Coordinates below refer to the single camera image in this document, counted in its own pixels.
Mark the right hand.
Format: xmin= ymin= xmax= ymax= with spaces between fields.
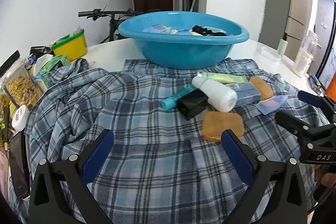
xmin=314 ymin=165 xmax=335 ymax=189

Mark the grey beige refrigerator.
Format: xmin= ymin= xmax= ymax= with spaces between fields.
xmin=259 ymin=0 xmax=312 ymax=61

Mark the clear plastic bottle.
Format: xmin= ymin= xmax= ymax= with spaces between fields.
xmin=292 ymin=30 xmax=317 ymax=77

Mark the white cylindrical bottle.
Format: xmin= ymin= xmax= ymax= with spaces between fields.
xmin=191 ymin=76 xmax=238 ymax=113

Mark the blue rectangular box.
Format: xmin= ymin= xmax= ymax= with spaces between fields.
xmin=226 ymin=82 xmax=261 ymax=107

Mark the blue sachet packet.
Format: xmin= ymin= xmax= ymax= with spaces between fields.
xmin=256 ymin=95 xmax=288 ymax=115

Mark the teal tube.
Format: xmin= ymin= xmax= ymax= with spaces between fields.
xmin=161 ymin=86 xmax=196 ymax=110

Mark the light green tube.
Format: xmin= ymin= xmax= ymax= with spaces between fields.
xmin=197 ymin=72 xmax=248 ymax=84

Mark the black smartphone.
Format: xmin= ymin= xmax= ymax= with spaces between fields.
xmin=9 ymin=132 xmax=30 ymax=199

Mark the white round jar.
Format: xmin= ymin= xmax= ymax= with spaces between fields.
xmin=11 ymin=105 xmax=30 ymax=132

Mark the black box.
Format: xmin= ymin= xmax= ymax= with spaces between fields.
xmin=177 ymin=89 xmax=208 ymax=121

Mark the green floral tissue pack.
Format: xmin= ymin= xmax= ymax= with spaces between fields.
xmin=32 ymin=54 xmax=70 ymax=92

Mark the black bicycle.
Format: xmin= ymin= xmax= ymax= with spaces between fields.
xmin=77 ymin=9 xmax=143 ymax=44

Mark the black plastic bag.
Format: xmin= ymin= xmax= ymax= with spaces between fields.
xmin=30 ymin=46 xmax=54 ymax=59

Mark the blue plaid shirt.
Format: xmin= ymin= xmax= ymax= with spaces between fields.
xmin=24 ymin=57 xmax=330 ymax=224

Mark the green spray bottle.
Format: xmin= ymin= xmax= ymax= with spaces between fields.
xmin=277 ymin=33 xmax=288 ymax=58

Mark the yellow bin green rim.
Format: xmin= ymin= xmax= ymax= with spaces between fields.
xmin=50 ymin=28 xmax=87 ymax=62

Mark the clear jar with snacks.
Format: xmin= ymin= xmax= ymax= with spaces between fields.
xmin=1 ymin=50 xmax=43 ymax=110

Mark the clear plastic container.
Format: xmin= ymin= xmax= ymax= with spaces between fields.
xmin=261 ymin=46 xmax=281 ymax=63

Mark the black hair scrunchie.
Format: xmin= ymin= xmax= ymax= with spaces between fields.
xmin=191 ymin=25 xmax=227 ymax=36

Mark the small orange case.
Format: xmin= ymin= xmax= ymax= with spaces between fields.
xmin=249 ymin=76 xmax=274 ymax=101

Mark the blue plastic basin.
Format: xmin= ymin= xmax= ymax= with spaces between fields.
xmin=118 ymin=11 xmax=249 ymax=69

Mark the orange soap case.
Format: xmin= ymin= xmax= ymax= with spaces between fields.
xmin=202 ymin=111 xmax=245 ymax=141

